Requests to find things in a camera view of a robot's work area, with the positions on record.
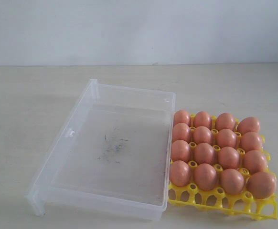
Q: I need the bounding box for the clear plastic bin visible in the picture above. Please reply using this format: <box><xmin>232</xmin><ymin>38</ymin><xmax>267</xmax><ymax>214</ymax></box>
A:
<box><xmin>26</xmin><ymin>79</ymin><xmax>175</xmax><ymax>220</ymax></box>

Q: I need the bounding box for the brown egg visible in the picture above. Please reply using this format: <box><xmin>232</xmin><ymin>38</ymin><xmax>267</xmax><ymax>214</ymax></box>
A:
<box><xmin>173</xmin><ymin>110</ymin><xmax>191</xmax><ymax>126</ymax></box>
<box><xmin>215</xmin><ymin>113</ymin><xmax>235</xmax><ymax>131</ymax></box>
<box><xmin>218</xmin><ymin>146</ymin><xmax>240</xmax><ymax>169</ymax></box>
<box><xmin>194</xmin><ymin>163</ymin><xmax>217</xmax><ymax>191</ymax></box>
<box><xmin>237</xmin><ymin>117</ymin><xmax>260</xmax><ymax>135</ymax></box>
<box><xmin>216</xmin><ymin>129</ymin><xmax>237</xmax><ymax>148</ymax></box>
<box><xmin>171</xmin><ymin>140</ymin><xmax>191</xmax><ymax>163</ymax></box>
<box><xmin>194</xmin><ymin>143</ymin><xmax>216</xmax><ymax>165</ymax></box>
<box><xmin>246</xmin><ymin>171</ymin><xmax>277</xmax><ymax>199</ymax></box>
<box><xmin>240</xmin><ymin>132</ymin><xmax>263</xmax><ymax>152</ymax></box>
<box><xmin>169</xmin><ymin>160</ymin><xmax>191</xmax><ymax>187</ymax></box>
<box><xmin>193</xmin><ymin>126</ymin><xmax>213</xmax><ymax>145</ymax></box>
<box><xmin>193</xmin><ymin>111</ymin><xmax>212</xmax><ymax>130</ymax></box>
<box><xmin>243</xmin><ymin>150</ymin><xmax>267</xmax><ymax>175</ymax></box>
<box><xmin>220</xmin><ymin>168</ymin><xmax>244</xmax><ymax>195</ymax></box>
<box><xmin>172</xmin><ymin>123</ymin><xmax>191</xmax><ymax>143</ymax></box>

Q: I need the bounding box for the yellow plastic egg tray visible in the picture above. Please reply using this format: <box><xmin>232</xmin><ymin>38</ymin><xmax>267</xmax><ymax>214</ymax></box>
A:
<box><xmin>169</xmin><ymin>113</ymin><xmax>278</xmax><ymax>220</ymax></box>

